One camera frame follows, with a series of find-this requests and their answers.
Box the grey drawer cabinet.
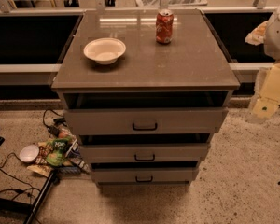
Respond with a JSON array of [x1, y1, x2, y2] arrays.
[[52, 10, 239, 171]]

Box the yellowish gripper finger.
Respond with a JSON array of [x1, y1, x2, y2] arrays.
[[246, 61, 280, 124]]

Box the black floor cables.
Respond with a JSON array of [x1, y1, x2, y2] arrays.
[[41, 108, 68, 138]]

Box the green snack bag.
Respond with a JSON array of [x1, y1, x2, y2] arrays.
[[46, 138, 70, 167]]

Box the grey middle drawer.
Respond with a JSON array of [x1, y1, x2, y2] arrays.
[[79, 143, 210, 163]]

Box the pile of snack packets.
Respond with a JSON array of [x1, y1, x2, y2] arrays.
[[27, 135, 90, 177]]

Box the white paper bowl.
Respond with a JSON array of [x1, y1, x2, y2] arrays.
[[83, 38, 126, 65]]

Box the red soda can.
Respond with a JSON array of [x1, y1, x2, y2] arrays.
[[156, 9, 174, 44]]

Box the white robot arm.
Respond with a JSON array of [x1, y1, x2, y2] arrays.
[[245, 6, 280, 123]]

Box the grey top drawer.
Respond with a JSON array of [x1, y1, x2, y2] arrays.
[[64, 108, 228, 135]]

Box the grey drawer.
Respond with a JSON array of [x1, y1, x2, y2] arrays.
[[79, 143, 210, 163], [91, 168, 199, 185], [64, 108, 228, 135]]

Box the grey bottom drawer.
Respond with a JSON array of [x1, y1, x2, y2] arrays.
[[91, 168, 199, 185]]

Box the black stand leg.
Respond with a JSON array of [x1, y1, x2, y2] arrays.
[[0, 171, 59, 224]]

